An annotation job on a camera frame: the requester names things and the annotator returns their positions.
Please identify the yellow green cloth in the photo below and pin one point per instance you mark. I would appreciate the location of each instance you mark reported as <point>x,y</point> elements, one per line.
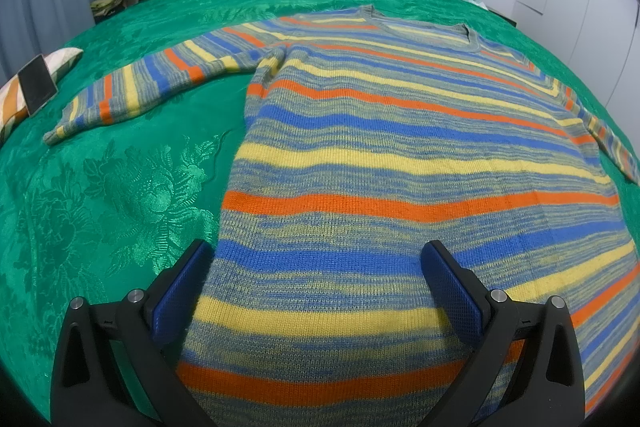
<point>105,4</point>

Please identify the green floral blanket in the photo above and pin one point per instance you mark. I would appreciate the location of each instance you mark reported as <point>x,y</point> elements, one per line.
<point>125,207</point>

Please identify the dark wooden bed frame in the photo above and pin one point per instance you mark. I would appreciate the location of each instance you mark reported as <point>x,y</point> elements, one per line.
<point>502,17</point>

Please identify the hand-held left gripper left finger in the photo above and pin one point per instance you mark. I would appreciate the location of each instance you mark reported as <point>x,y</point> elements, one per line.
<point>182,288</point>

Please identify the black smartphone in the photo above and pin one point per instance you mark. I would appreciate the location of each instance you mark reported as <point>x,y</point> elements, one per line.
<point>37,84</point>

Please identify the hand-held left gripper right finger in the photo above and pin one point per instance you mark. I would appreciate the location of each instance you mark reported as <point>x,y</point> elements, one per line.
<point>452,293</point>

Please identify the striped knitted sweater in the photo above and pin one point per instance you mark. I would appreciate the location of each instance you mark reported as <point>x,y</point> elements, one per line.
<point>400,157</point>

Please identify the striped pillow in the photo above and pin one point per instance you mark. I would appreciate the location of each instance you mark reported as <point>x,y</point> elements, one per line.
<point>64,58</point>

